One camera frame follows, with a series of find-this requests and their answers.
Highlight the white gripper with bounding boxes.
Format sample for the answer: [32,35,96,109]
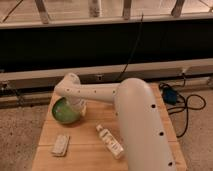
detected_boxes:
[68,97,86,116]

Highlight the green ceramic bowl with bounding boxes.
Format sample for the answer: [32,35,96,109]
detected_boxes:
[52,98,81,124]

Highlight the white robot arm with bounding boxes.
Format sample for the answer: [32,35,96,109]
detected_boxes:
[54,73,177,171]

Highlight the clear plastic bottle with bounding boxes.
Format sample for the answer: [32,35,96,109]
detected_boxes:
[96,125,124,159]

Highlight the blue power adapter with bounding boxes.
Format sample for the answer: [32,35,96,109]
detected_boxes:
[163,88,177,105]

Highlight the black hanging cable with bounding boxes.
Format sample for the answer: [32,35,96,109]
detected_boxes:
[114,13,145,83]

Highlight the black floor cable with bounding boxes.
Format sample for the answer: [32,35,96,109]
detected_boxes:
[158,71,207,139]

